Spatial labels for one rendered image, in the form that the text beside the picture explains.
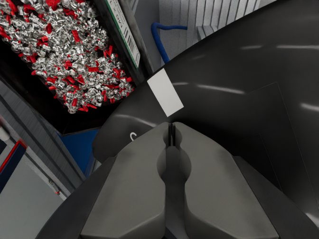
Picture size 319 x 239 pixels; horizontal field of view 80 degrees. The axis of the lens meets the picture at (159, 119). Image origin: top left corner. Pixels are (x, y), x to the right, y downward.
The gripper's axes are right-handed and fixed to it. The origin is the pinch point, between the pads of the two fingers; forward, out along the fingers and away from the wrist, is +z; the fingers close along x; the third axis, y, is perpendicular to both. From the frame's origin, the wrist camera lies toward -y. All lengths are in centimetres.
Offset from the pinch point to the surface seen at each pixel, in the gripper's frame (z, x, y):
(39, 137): 21.8, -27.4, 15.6
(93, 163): 41, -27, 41
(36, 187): 61, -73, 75
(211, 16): 96, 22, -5
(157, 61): 110, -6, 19
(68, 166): 27.7, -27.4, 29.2
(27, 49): 11.5, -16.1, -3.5
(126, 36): 14.5, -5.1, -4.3
